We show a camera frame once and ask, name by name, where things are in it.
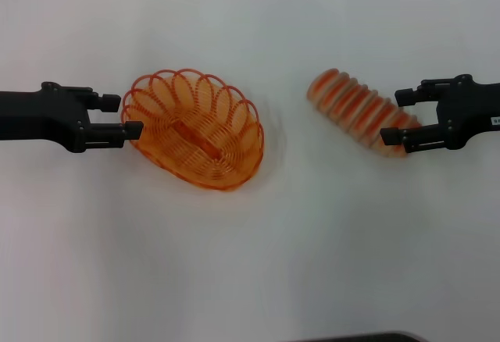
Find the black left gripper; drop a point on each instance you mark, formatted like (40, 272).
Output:
(43, 115)

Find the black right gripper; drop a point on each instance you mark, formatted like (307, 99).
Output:
(468, 111)

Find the striped orange sliced bread loaf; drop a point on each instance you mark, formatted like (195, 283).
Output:
(351, 104)

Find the dark rounded robot base edge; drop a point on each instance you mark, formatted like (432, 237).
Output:
(363, 337)

